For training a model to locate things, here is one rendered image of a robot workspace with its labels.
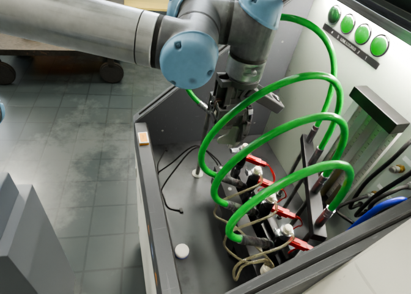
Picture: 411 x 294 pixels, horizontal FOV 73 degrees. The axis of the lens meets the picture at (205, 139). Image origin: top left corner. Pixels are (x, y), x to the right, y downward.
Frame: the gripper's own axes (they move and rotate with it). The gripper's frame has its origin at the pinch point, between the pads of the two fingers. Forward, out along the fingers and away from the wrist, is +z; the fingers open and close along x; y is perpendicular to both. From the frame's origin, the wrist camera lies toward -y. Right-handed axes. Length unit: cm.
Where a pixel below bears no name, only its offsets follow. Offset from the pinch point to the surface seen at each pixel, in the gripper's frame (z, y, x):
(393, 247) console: -14.8, -7.5, 36.7
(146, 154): 17.5, 19.8, -15.3
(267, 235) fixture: 14.7, -5.8, 19.0
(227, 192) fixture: 14.6, 0.0, 4.8
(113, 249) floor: 113, 37, -32
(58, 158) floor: 112, 70, -108
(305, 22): -28.9, -11.9, -5.0
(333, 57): -22.9, -19.6, -1.4
